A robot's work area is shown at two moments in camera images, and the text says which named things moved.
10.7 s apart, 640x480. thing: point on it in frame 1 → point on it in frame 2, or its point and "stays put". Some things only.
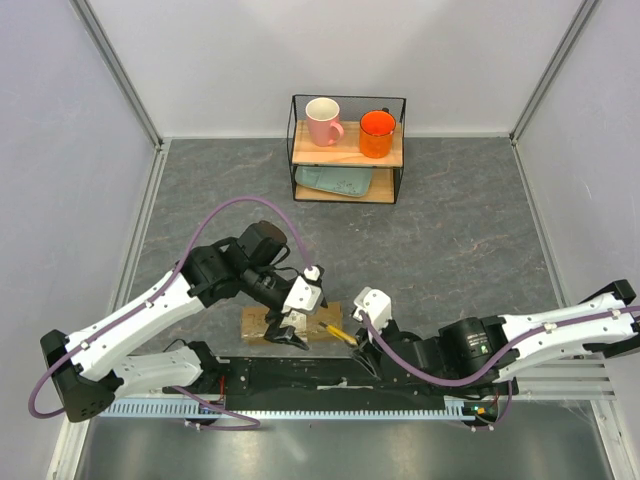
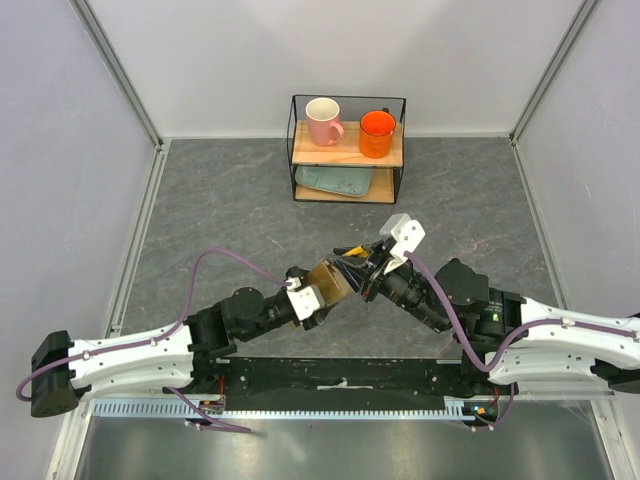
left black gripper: (286, 334) → (316, 319)
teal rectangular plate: (346, 180) stays put
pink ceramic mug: (322, 116) stays put
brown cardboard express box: (254, 324) → (325, 277)
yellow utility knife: (339, 334) → (357, 251)
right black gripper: (366, 356) → (357, 274)
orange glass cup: (376, 133) stays put
